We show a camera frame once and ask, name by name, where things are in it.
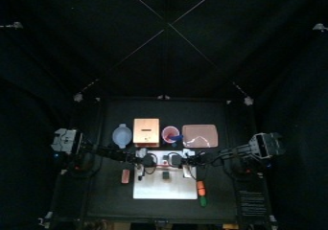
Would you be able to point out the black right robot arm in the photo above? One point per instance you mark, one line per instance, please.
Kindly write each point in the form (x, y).
(236, 150)

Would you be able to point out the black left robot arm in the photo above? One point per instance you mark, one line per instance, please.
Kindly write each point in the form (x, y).
(105, 152)

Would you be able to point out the dark sushi roll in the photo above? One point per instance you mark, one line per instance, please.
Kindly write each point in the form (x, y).
(166, 175)

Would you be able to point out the pink salmon toy piece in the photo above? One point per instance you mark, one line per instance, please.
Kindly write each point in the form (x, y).
(124, 176)

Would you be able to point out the white cutting board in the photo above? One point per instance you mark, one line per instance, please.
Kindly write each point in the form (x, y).
(164, 186)

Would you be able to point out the blue spoon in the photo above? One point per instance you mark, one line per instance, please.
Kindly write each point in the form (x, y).
(175, 138)

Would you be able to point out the orange green toy carrot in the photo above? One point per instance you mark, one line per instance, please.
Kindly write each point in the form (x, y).
(200, 191)

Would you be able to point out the pink cup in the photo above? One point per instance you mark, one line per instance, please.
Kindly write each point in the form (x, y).
(168, 132)

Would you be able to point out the wooden box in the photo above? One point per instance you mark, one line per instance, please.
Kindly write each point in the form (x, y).
(145, 132)

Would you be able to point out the pink square tray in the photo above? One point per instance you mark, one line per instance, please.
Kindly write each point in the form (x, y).
(199, 135)

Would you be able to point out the light blue bowl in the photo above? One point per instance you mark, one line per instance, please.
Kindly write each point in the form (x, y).
(121, 136)

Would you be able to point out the white text label sticker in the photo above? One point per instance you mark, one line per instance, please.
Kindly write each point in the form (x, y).
(251, 203)

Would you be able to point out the white corner clamp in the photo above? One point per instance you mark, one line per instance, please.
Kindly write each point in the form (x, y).
(44, 219)
(273, 222)

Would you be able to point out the silver frame bracket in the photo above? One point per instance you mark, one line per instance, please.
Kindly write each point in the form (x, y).
(14, 25)
(77, 96)
(318, 27)
(163, 97)
(247, 100)

